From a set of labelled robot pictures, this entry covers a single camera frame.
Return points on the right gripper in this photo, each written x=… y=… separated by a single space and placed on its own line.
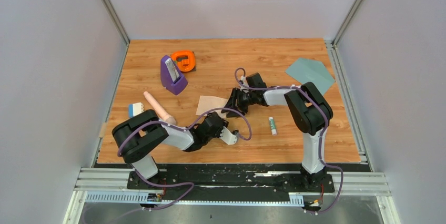
x=235 y=95

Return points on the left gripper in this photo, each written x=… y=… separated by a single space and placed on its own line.
x=225 y=123

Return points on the beige letter paper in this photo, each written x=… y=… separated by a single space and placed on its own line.
x=207 y=103

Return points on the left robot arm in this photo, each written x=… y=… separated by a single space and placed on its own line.
x=139 y=135

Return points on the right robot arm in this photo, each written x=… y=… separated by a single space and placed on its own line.
x=309 y=109

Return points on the grey-green envelope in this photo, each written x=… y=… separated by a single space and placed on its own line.
x=306 y=70

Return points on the white green glue stick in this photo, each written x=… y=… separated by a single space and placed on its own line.
x=272 y=126

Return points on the pink toy microphone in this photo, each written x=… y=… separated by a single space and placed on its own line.
x=159 y=109

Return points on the purple stand with device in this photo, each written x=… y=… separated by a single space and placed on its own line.
x=171 y=77

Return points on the white blue toy brick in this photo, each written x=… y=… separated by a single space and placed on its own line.
x=135 y=109

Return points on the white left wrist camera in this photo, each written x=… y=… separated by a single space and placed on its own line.
x=228 y=137

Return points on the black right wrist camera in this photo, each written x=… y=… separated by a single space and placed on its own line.
x=255 y=81

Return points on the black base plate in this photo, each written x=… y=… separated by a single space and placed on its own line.
x=232 y=182

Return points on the aluminium frame rail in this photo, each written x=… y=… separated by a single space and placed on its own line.
x=110 y=185

